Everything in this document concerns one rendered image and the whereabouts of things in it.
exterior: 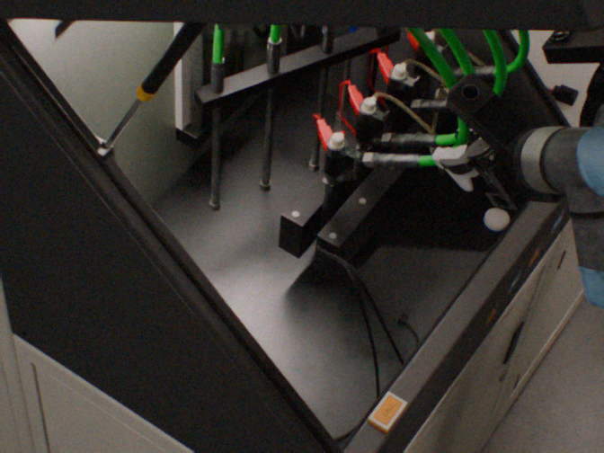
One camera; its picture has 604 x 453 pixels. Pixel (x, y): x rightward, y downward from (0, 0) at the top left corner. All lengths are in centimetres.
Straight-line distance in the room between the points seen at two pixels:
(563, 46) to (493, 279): 42
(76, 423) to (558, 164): 98
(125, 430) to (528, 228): 66
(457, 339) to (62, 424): 67
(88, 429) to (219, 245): 35
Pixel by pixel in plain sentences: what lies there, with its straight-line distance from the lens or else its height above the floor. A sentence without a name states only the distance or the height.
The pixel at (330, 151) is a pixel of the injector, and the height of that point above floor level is 112.
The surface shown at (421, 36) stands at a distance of 162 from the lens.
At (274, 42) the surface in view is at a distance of 192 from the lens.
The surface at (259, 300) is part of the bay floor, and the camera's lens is 204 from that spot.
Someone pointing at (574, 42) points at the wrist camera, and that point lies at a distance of 167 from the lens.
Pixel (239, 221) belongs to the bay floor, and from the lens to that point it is 212.
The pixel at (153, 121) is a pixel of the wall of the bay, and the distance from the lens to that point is 200.
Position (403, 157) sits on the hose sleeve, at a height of 117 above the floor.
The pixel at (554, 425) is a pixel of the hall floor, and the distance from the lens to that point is 297.
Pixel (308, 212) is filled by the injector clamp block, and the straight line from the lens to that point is 195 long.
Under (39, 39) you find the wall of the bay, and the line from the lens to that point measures 166.
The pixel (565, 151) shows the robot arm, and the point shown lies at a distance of 147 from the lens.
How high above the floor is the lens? 252
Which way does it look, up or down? 53 degrees down
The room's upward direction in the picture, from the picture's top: 6 degrees clockwise
